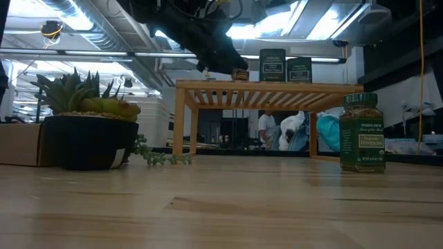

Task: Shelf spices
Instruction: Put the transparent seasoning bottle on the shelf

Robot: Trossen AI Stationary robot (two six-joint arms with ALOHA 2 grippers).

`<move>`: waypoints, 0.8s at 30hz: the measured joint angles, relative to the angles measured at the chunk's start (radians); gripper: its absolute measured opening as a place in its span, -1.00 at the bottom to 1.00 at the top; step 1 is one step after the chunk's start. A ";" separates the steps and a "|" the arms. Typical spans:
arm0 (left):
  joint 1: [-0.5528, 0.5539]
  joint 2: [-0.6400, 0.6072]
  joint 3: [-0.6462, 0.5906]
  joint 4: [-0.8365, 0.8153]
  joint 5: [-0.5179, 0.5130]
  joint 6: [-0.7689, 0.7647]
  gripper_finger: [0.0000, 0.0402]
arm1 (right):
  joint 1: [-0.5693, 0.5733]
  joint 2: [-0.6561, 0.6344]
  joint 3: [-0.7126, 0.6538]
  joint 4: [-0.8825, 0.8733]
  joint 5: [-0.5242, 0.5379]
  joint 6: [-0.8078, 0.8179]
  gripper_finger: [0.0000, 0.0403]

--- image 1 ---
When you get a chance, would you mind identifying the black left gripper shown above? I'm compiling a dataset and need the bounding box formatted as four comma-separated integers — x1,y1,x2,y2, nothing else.
152,6,249,74

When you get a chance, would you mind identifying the small glass saffron jar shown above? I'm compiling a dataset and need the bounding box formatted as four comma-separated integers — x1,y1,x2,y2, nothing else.
232,68,251,82

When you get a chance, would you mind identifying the green black pepper tin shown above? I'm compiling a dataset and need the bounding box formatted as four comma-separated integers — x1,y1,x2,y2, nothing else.
259,48,287,83
286,57,314,84

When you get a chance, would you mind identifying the green-lidded oregano glass jar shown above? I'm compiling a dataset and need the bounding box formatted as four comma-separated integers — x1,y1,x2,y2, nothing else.
338,92,386,173

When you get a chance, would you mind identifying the slatted wooden shelf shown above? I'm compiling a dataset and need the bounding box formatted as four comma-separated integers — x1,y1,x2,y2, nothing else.
172,79,365,163

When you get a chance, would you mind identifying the person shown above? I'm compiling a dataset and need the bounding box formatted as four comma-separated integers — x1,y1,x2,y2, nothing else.
257,109,278,150

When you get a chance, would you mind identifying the white plastic storage bin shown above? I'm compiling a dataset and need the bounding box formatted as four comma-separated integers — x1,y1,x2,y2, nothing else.
126,95,174,149

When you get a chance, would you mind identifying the pile of clothes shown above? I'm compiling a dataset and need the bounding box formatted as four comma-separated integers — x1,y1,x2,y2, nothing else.
278,110,311,152

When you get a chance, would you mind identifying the teal cloth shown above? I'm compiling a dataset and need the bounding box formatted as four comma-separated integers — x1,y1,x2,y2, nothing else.
316,113,341,153

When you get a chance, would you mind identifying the long ceiling light bar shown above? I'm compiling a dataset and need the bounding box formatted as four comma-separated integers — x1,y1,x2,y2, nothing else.
0,48,347,65

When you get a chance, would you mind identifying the green succulent plant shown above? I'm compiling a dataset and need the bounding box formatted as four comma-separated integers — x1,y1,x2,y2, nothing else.
29,67,194,166

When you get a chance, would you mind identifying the black plant pot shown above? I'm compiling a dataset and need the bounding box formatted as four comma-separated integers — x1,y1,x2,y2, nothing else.
44,115,140,171

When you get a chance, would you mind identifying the black round hanging device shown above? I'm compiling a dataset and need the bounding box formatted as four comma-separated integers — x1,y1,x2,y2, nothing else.
39,20,64,39

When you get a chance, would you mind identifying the brown cardboard box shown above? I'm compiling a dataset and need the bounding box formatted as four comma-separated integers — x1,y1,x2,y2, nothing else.
0,122,53,167

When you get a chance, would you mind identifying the yellow cable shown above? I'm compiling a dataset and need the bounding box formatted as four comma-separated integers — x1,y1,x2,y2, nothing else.
417,0,426,155

